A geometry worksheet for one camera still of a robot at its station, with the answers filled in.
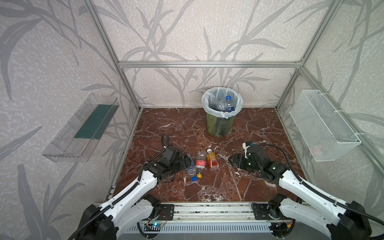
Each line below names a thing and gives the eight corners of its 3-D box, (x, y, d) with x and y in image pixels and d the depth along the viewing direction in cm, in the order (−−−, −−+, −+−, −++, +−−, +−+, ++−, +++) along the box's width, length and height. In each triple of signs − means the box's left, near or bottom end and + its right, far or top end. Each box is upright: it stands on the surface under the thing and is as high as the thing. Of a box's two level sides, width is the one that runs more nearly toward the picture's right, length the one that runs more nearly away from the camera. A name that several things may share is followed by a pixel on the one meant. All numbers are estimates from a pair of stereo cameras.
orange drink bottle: (210, 172, 89) (210, 168, 85) (205, 152, 97) (206, 148, 93) (218, 170, 90) (219, 166, 85) (213, 151, 98) (214, 147, 93)
